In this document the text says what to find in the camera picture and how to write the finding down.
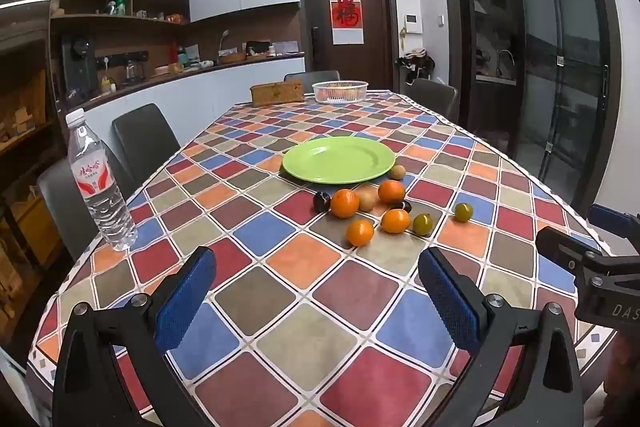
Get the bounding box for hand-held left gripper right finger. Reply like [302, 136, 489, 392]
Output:
[417, 248, 585, 427]

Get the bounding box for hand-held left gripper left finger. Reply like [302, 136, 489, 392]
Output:
[51, 246, 217, 427]

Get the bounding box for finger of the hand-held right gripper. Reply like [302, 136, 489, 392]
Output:
[587, 203, 640, 241]
[536, 226, 602, 279]

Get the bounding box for large orange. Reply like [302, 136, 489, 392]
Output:
[330, 189, 360, 219]

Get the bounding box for green plate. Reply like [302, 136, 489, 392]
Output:
[281, 137, 396, 184]

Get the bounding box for checkered tablecloth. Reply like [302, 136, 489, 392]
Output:
[27, 91, 616, 427]

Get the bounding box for clear plastic water bottle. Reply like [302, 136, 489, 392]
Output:
[66, 108, 138, 253]

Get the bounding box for glass sliding door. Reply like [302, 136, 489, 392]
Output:
[500, 0, 613, 218]

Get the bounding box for grey dining chair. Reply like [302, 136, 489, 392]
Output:
[407, 78, 459, 125]
[111, 103, 181, 188]
[37, 152, 136, 263]
[283, 70, 341, 84]

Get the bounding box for white counter cabinet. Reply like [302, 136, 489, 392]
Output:
[65, 52, 306, 142]

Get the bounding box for woven wicker box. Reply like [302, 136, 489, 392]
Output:
[250, 79, 305, 108]

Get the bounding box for pile of clothes and bags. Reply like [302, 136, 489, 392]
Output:
[398, 49, 436, 82]

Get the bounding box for white plastic basket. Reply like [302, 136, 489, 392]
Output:
[312, 80, 369, 104]

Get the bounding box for black coffee machine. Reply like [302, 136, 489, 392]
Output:
[61, 34, 99, 100]

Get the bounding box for red and white door poster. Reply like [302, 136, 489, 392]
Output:
[328, 0, 365, 45]

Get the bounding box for dark brown door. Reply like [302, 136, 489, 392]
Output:
[298, 0, 398, 90]

